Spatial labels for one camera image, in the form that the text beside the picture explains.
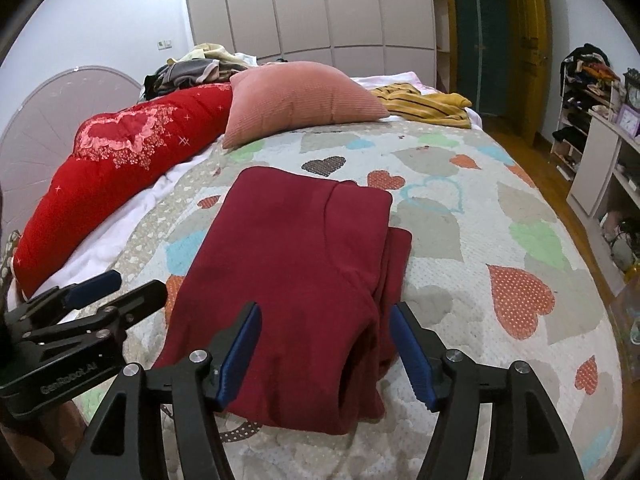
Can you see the pile of mixed clothes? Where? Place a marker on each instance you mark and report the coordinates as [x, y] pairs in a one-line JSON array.
[[195, 72]]

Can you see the heart-patterned quilted bedspread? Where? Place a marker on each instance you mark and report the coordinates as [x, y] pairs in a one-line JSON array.
[[475, 260]]

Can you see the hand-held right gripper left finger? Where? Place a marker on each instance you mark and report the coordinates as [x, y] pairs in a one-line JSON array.
[[240, 355]]

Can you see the purple table clock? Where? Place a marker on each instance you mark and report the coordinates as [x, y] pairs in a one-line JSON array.
[[628, 122]]

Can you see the round pale headboard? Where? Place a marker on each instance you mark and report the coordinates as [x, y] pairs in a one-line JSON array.
[[55, 110]]

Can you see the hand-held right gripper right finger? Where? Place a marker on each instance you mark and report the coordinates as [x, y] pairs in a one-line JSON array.
[[410, 355]]

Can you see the white wall switch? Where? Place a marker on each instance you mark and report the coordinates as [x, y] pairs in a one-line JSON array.
[[164, 43]]

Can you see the white low cabinet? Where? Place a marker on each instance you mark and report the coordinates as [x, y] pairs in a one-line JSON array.
[[607, 160]]

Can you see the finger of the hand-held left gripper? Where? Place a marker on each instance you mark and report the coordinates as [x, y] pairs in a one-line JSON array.
[[140, 297], [95, 282]]

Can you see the dark red garment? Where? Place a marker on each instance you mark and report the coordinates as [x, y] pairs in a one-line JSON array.
[[300, 280]]

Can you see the white bed sheet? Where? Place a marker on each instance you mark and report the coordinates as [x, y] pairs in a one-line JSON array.
[[95, 255]]

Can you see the teal door with yellow frame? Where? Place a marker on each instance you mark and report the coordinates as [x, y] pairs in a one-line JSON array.
[[495, 35]]

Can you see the red embroidered quilt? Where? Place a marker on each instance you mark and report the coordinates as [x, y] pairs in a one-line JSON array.
[[115, 170]]

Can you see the white panelled wardrobe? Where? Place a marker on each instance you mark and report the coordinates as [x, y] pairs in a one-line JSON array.
[[310, 5]]

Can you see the yellow striped garment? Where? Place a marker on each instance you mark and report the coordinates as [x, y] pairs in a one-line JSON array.
[[430, 105]]

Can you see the pink ribbed pillow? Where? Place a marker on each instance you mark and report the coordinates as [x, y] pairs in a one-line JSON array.
[[300, 100]]

